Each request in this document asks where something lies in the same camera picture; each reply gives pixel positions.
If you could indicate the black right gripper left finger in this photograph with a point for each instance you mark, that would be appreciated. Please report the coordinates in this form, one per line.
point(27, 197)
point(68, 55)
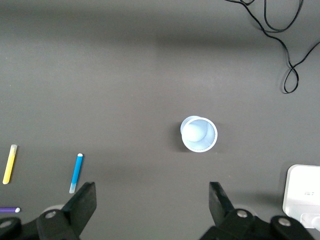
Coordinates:
point(75, 210)

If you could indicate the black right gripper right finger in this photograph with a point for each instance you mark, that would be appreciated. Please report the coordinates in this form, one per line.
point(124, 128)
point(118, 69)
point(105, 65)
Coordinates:
point(225, 215)

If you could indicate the blue marker with white cap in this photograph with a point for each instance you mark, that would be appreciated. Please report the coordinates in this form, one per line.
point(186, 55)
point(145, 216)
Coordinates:
point(76, 172)

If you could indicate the purple marker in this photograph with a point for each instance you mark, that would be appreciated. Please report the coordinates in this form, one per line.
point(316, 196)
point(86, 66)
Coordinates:
point(7, 209)

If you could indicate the yellow marker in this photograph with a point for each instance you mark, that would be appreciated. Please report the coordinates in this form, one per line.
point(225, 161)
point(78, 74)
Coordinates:
point(10, 166)

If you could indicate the white flat box device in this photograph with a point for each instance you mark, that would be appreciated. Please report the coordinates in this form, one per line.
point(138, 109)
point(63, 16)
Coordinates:
point(302, 185)

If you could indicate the light blue plastic cup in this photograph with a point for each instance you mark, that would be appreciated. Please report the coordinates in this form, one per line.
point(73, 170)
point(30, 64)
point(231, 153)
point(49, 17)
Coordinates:
point(198, 135)

